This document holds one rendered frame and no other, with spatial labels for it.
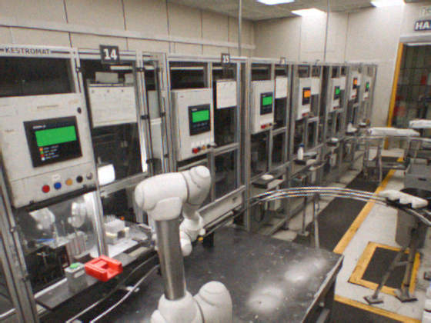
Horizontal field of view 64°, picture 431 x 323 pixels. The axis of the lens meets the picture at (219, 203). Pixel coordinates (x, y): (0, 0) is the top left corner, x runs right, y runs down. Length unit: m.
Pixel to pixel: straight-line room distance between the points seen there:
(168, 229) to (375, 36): 8.76
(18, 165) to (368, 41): 8.91
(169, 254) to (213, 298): 0.32
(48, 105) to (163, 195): 0.70
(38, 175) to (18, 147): 0.15
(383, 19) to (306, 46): 1.87
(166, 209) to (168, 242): 0.15
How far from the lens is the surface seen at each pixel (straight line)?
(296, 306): 2.03
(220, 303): 1.65
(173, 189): 1.38
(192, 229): 1.94
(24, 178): 1.72
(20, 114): 1.70
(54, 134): 1.75
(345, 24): 9.95
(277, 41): 10.54
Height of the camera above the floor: 1.89
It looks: 21 degrees down
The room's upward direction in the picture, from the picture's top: 1 degrees counter-clockwise
